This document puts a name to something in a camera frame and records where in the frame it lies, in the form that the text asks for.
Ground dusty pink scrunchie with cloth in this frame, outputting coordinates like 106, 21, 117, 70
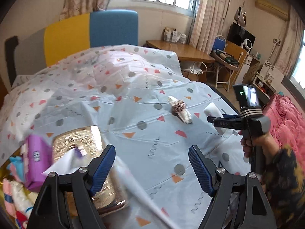
168, 96, 192, 124

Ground blue plush toy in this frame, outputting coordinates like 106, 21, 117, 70
7, 156, 25, 183

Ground red christmas sock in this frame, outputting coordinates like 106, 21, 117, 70
15, 211, 28, 229

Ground pink fluffy sock roll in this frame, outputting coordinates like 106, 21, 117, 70
3, 178, 16, 218

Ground white packaged wipes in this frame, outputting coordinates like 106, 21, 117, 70
10, 180, 34, 218

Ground patterned sleeve forearm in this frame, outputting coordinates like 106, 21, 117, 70
262, 145, 304, 228

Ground person right hand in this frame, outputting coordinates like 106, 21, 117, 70
238, 129, 280, 168

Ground ornate gold tissue box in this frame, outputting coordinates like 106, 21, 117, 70
51, 125, 127, 213

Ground white low shelf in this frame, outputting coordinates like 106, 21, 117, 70
252, 74, 276, 102

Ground pink ruffled bedspread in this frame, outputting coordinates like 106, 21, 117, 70
263, 94, 305, 166

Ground purple tissue box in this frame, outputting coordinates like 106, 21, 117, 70
23, 134, 52, 192

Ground patterned plastic tablecloth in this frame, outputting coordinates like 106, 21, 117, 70
1, 45, 250, 228

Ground white basket under desk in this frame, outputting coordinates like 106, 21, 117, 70
180, 61, 208, 75

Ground white round fan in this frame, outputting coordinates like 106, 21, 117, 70
241, 38, 253, 53

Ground blue folding chair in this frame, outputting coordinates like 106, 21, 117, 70
210, 35, 239, 92

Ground black television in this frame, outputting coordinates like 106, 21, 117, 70
227, 22, 255, 47

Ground wooden desk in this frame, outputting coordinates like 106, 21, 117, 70
146, 40, 215, 63

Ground right floral curtain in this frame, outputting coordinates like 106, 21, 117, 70
189, 0, 225, 54

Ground air conditioner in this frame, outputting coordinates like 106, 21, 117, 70
255, 0, 289, 21

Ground packages on desk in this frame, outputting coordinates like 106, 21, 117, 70
163, 27, 187, 44

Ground grey yellow blue headboard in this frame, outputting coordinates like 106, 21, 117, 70
14, 9, 139, 75

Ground black rolled mat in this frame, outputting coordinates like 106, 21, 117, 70
4, 36, 19, 86

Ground gripper mounted camera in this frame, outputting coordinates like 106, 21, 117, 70
233, 84, 263, 118

